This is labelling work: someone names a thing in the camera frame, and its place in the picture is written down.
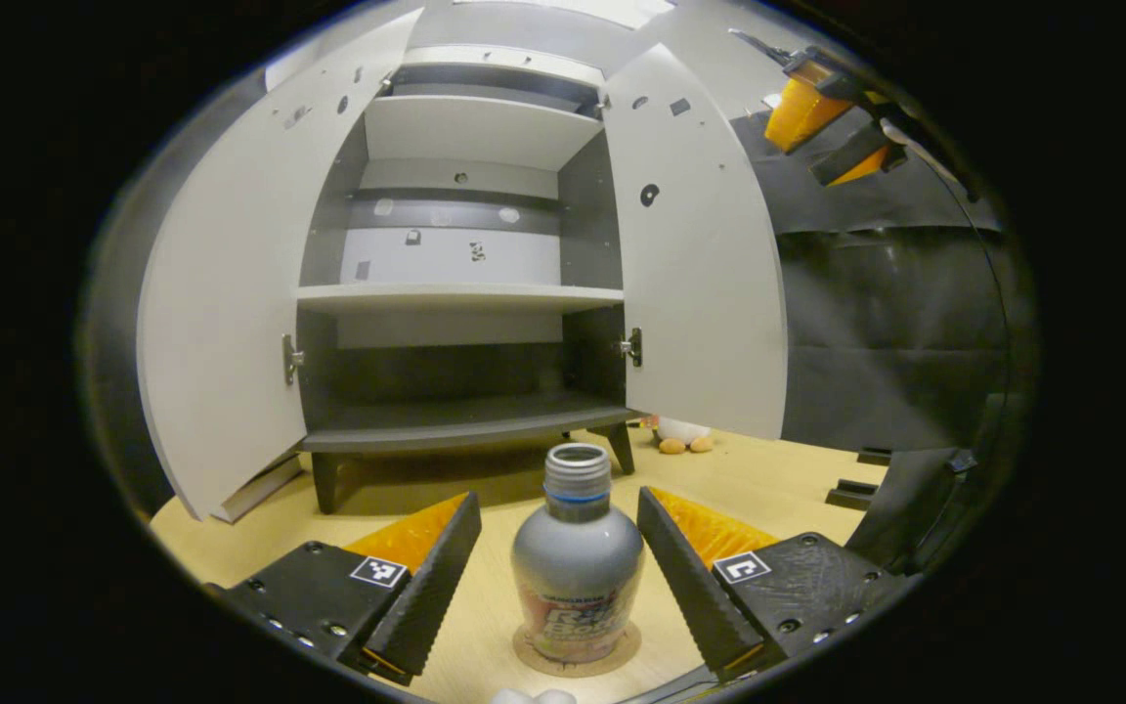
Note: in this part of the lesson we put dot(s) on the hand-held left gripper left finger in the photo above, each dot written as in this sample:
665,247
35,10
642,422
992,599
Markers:
431,592

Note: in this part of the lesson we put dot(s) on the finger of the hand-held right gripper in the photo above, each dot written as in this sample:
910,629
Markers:
851,152
802,112

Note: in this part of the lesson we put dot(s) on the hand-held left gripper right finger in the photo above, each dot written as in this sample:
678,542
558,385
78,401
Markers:
690,587

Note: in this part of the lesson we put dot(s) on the round cork coaster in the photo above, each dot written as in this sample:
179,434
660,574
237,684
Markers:
629,647

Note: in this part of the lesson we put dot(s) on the silver bottle with pink label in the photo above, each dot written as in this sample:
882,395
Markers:
578,557

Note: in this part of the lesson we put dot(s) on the white cabinet door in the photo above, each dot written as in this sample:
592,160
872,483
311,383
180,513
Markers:
700,293
231,293

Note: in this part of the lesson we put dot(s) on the white and grey cabinet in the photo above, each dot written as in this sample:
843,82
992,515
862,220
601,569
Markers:
455,127

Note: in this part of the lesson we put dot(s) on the white cabinet drawer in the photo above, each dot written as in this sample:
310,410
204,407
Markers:
504,61

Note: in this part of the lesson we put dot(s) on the penguin plush toy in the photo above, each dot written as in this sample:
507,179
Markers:
680,432

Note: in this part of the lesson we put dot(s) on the small black block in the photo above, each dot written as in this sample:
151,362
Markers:
873,456
851,495

